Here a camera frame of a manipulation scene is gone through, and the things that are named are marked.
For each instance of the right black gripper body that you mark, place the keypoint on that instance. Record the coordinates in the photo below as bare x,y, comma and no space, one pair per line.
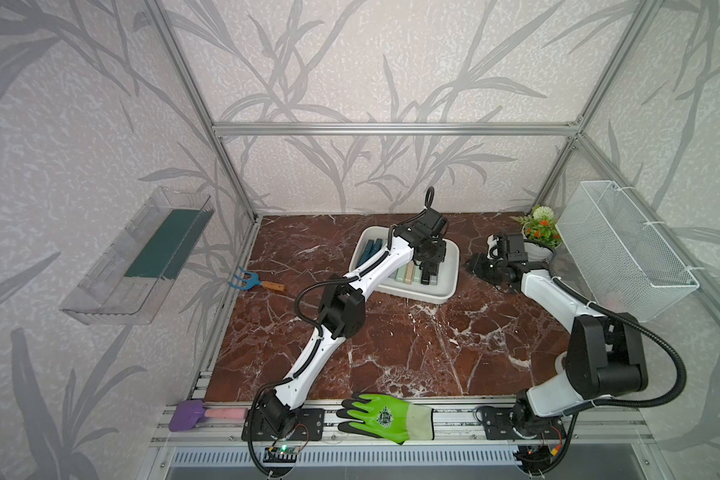
488,269

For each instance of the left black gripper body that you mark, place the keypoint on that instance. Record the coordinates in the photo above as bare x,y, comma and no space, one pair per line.
435,254

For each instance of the black pruning pliers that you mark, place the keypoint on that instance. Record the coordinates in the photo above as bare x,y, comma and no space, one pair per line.
429,268

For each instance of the beige pruning pliers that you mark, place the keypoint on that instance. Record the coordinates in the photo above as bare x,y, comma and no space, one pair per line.
409,273

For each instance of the light green pliers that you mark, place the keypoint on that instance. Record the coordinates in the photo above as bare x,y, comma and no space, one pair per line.
400,274
417,278

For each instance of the teal pruning pliers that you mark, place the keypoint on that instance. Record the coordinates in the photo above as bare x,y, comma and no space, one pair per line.
361,259
372,247

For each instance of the white rectangular storage box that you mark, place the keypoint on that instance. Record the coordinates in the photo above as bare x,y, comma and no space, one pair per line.
439,293

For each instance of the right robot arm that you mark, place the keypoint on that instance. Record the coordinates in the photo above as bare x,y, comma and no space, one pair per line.
605,358

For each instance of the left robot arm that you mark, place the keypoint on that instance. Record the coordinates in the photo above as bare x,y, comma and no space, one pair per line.
336,310

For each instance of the small potted flower plant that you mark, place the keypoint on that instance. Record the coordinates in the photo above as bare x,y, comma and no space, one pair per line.
540,225

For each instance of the roll of clear tape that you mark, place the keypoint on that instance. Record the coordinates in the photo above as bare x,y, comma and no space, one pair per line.
559,363

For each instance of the blue garden hand rake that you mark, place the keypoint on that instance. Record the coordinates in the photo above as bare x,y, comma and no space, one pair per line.
246,280

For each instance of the green black work glove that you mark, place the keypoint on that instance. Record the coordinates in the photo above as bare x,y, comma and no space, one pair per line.
386,417

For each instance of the purple pink garden trowel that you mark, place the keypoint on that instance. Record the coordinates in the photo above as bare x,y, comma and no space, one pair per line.
190,412

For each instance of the white wire mesh basket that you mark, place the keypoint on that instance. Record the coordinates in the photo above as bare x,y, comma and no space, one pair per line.
624,260

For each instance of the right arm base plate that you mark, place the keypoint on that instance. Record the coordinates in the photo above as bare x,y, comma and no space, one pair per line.
501,423

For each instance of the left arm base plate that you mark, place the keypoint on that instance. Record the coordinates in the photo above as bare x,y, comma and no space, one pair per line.
307,426

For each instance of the clear plastic wall shelf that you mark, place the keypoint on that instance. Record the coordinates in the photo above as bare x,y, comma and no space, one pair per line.
130,281

